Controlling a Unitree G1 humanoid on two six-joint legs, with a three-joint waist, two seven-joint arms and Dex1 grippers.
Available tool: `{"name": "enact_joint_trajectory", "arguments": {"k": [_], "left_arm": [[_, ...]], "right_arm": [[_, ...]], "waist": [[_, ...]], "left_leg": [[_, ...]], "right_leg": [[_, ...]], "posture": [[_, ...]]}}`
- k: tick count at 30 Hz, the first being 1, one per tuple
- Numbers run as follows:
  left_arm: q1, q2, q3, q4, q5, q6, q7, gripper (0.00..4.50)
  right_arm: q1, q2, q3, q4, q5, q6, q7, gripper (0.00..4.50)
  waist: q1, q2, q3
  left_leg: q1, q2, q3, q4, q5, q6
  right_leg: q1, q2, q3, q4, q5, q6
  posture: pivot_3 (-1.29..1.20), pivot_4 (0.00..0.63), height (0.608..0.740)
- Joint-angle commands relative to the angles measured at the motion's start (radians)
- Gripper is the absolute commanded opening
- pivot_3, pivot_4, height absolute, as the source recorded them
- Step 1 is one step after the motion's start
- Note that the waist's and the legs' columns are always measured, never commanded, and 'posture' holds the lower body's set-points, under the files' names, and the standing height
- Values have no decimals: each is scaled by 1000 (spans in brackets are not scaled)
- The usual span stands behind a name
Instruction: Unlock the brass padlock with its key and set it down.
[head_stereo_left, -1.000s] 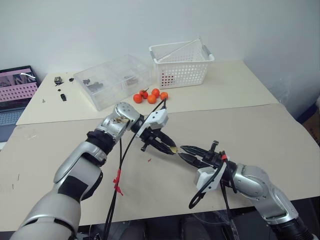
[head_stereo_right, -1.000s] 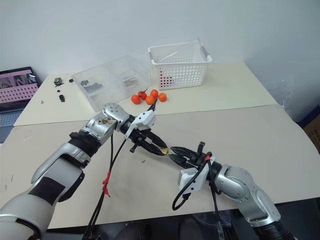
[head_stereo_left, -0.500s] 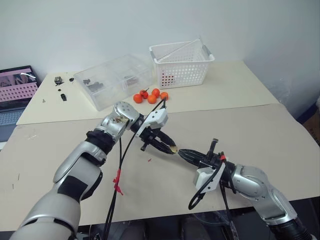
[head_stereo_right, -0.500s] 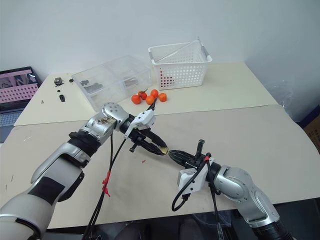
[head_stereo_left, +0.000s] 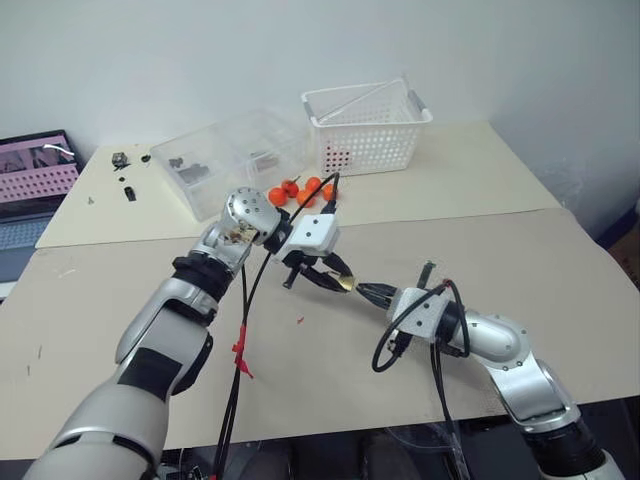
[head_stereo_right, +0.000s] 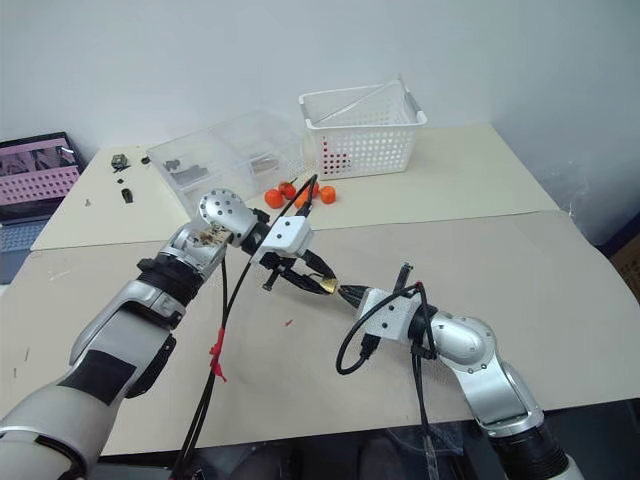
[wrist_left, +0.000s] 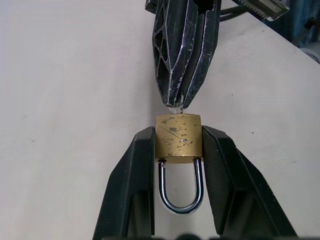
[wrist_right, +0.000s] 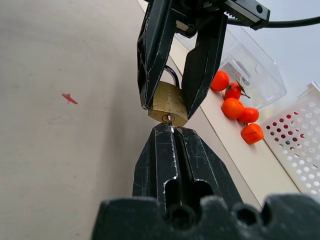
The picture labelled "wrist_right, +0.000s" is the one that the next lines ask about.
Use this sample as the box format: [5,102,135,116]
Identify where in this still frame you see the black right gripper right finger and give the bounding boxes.
[175,127,251,209]

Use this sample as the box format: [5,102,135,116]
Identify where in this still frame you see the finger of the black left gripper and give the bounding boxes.
[136,0,176,111]
[180,11,229,121]

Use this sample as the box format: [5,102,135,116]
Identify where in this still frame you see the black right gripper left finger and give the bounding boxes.
[132,125,183,211]

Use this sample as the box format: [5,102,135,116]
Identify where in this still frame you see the silver padlock key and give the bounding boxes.
[166,114,176,135]

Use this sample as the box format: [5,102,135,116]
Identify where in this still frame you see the brass padlock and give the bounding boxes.
[147,65,189,127]

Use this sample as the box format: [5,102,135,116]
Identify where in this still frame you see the orange tomato top left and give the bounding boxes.
[210,70,230,92]

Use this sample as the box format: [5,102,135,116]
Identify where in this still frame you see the orange tomato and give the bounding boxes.
[221,97,246,120]
[240,123,265,145]
[237,107,260,124]
[210,70,230,92]

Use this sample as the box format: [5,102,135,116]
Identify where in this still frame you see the red tomato with stem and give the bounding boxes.
[224,81,251,101]

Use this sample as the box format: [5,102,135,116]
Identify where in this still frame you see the orange tomato centre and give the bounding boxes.
[221,97,246,120]

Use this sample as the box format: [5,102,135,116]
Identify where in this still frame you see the orange tomato bottom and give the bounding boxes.
[240,123,265,145]

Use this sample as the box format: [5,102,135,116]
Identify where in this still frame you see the clear plastic container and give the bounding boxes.
[216,24,288,112]

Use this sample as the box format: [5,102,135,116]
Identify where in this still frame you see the orange tomato right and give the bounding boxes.
[237,107,260,124]

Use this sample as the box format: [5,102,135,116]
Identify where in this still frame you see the red tape mark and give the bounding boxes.
[61,92,79,105]

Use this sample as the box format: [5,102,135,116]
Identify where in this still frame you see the white perforated plastic basket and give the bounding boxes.
[259,81,320,196]

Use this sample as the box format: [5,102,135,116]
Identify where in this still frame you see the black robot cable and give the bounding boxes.
[226,15,320,29]

